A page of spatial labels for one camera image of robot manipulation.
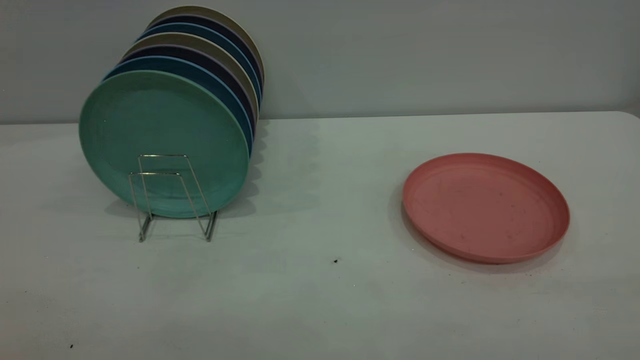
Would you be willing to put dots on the pink round plate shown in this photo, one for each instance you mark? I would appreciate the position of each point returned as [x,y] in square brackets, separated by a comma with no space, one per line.
[480,205]

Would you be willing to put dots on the blue round plate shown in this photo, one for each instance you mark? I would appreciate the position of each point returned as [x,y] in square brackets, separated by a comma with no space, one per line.
[200,70]
[210,30]

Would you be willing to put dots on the green round plate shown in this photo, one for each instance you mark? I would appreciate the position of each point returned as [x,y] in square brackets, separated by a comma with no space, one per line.
[150,120]

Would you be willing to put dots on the dark purple round plate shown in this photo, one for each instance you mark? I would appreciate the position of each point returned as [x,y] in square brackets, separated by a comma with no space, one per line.
[215,22]
[190,52]

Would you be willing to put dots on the beige round plate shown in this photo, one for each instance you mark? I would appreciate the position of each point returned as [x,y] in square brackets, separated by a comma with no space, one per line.
[200,41]
[210,11]

